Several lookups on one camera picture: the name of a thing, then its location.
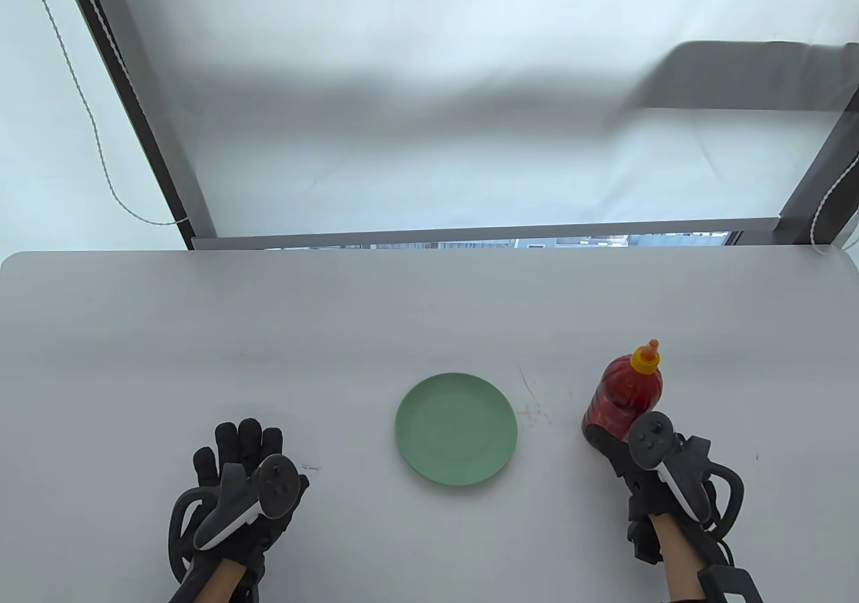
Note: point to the person's left hand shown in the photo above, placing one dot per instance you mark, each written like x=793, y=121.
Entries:
x=238, y=442

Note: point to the person's right hand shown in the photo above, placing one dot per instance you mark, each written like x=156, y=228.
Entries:
x=621, y=459

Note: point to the red ketchup bottle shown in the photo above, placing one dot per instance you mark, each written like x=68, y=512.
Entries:
x=624, y=392

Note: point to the green plate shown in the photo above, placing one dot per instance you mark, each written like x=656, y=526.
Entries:
x=456, y=428

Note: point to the person's left forearm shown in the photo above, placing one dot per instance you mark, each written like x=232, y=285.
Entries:
x=218, y=583

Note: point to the person's right forearm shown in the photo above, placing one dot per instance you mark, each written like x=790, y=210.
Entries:
x=678, y=563

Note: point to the black white right hand controller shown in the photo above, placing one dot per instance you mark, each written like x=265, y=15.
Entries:
x=647, y=439

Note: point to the black white hand controller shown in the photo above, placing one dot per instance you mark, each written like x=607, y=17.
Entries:
x=647, y=439
x=275, y=489

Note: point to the black white left hand controller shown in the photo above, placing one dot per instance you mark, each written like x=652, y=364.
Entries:
x=275, y=489

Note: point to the white roller blind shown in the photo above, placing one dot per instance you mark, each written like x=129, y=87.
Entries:
x=436, y=60

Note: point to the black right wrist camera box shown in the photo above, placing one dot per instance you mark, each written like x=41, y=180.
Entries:
x=728, y=586

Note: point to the grey blind bottom rail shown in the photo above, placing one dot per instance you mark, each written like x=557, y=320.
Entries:
x=470, y=234

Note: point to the black window frame post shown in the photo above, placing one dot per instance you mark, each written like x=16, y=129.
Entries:
x=819, y=167
x=147, y=127

